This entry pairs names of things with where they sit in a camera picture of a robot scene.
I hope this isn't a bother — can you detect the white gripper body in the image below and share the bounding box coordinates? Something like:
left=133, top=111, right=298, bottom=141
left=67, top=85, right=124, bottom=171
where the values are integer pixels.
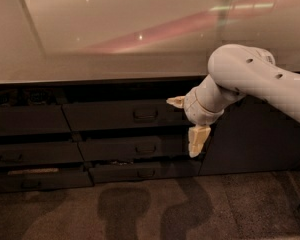
left=184, top=87, right=224, bottom=126

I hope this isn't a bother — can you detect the dark drawer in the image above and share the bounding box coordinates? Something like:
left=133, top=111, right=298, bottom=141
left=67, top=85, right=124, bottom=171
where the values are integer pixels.
left=62, top=99, right=190, bottom=131
left=0, top=171, right=92, bottom=193
left=89, top=160, right=201, bottom=183
left=79, top=134, right=189, bottom=161
left=0, top=142, right=83, bottom=167
left=0, top=105, right=70, bottom=136

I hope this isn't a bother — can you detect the dark cabinet door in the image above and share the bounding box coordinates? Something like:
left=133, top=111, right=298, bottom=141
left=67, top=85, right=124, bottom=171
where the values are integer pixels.
left=201, top=96, right=300, bottom=175

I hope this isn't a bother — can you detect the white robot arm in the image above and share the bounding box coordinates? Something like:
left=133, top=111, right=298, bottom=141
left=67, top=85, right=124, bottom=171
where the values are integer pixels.
left=167, top=44, right=300, bottom=157

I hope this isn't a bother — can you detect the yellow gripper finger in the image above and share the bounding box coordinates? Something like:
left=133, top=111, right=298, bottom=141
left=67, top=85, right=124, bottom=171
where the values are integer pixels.
left=188, top=125, right=211, bottom=158
left=166, top=96, right=184, bottom=109

